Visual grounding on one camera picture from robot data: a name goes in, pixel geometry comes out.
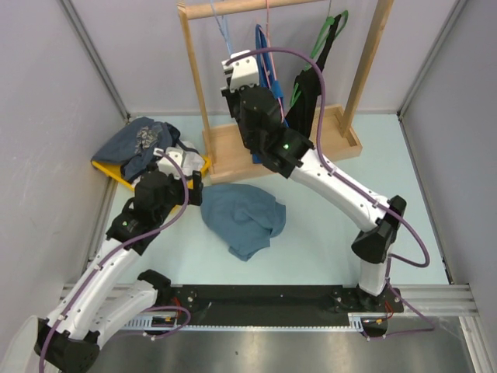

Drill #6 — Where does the grey-blue tank top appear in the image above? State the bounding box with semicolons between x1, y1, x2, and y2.
200;183;287;262

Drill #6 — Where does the light blue wire hanger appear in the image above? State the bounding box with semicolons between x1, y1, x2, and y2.
210;0;234;57

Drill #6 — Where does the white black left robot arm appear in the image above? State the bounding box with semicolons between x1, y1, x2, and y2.
34;169;203;372

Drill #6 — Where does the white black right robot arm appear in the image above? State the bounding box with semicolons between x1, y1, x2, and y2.
221;85;407;312

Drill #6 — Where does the royal blue tank top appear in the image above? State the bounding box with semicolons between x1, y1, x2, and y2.
250;23;290;165

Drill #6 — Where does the black tank top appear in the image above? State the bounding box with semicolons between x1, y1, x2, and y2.
286;25;339;138

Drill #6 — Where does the green plastic hanger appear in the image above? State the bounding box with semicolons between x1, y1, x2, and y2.
290;1;349;108

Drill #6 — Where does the white garment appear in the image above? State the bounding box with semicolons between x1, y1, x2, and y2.
121;139;204;183

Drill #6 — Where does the wooden clothes rack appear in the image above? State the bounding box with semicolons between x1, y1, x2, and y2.
176;0;364;187

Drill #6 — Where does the dark blue printed shirt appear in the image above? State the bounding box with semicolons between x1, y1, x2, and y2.
92;117;180;183

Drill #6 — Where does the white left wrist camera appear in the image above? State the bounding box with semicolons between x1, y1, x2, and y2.
153;148;186;180

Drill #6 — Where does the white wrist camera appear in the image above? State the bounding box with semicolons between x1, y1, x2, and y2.
153;148;186;180
221;56;259;96

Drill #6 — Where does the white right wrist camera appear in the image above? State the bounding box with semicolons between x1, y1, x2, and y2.
221;56;259;96

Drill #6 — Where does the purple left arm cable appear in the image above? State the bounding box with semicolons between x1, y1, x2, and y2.
36;149;191;373

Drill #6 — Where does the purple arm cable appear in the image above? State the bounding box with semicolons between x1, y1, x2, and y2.
224;47;432;269
36;149;191;373

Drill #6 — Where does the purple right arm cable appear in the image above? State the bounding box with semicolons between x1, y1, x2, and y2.
224;47;432;269

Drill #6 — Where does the pink wire hanger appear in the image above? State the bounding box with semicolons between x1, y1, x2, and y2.
255;0;277;89

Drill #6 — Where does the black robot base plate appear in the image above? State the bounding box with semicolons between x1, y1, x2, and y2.
169;284;404;331

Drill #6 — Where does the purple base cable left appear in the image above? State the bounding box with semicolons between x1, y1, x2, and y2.
141;305;192;343

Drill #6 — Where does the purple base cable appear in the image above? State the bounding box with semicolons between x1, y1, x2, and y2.
363;256;436;343
141;305;192;343

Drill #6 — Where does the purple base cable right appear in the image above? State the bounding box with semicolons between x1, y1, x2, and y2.
363;256;436;343

